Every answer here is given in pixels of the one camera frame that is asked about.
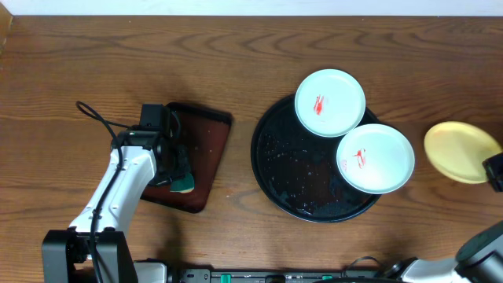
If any green sponge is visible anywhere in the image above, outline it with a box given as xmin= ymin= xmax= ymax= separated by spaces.
xmin=170 ymin=173 xmax=195 ymax=193

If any yellow plate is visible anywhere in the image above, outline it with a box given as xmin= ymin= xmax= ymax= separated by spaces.
xmin=424 ymin=121 xmax=502 ymax=184

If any pale green plate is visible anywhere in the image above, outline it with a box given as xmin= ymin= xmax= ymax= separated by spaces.
xmin=336 ymin=123 xmax=415 ymax=195
xmin=294 ymin=69 xmax=366 ymax=138

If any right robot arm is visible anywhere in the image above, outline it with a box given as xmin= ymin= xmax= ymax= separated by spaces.
xmin=378 ymin=222 xmax=502 ymax=282

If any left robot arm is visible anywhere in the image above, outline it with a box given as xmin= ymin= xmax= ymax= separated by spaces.
xmin=42 ymin=105 xmax=195 ymax=282

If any black rectangular tray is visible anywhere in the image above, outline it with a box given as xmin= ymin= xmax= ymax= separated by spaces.
xmin=141 ymin=102 xmax=233 ymax=213

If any black round tray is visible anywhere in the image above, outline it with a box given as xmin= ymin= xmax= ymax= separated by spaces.
xmin=251 ymin=94 xmax=380 ymax=222

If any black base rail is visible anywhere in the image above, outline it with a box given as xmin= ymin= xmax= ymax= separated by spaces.
xmin=133 ymin=257 xmax=394 ymax=283

